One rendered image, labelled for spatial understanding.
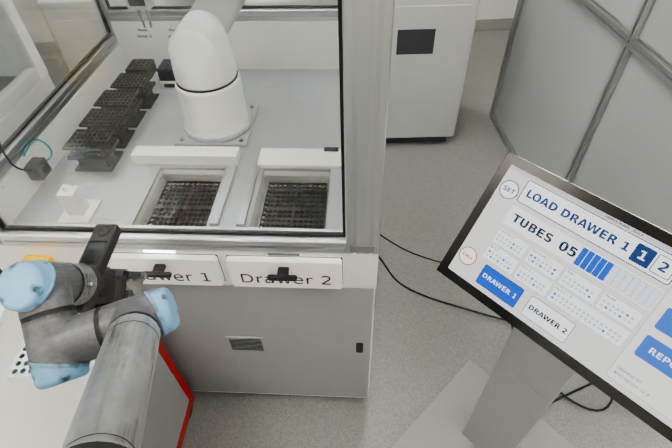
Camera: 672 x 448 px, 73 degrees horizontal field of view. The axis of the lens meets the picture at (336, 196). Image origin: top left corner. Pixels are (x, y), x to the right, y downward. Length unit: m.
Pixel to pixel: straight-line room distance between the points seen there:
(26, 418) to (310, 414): 1.00
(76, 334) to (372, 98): 0.60
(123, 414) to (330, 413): 1.42
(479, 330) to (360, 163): 1.39
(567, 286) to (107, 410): 0.81
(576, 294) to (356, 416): 1.15
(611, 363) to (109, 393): 0.83
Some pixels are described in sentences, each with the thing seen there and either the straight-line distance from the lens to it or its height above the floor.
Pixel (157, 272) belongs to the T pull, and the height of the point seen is 0.91.
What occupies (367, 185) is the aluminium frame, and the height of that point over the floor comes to 1.18.
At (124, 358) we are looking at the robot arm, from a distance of 0.65.
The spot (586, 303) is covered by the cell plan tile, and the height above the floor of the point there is 1.06.
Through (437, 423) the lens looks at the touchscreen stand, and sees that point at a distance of 1.91.
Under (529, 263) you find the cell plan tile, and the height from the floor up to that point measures 1.06.
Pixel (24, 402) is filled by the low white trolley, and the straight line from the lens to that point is 1.36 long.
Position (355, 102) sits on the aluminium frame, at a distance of 0.83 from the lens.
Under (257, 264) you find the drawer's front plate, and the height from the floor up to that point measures 0.92.
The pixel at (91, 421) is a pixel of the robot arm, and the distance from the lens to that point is 0.57.
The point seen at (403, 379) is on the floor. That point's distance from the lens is 2.00.
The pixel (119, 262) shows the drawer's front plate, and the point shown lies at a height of 0.91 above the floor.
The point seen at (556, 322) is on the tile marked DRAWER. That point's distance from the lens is 1.02.
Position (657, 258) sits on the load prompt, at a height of 1.16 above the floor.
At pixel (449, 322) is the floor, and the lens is 2.15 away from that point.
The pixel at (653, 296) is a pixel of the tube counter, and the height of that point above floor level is 1.11.
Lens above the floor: 1.82
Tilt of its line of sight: 44 degrees down
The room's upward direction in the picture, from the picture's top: 2 degrees counter-clockwise
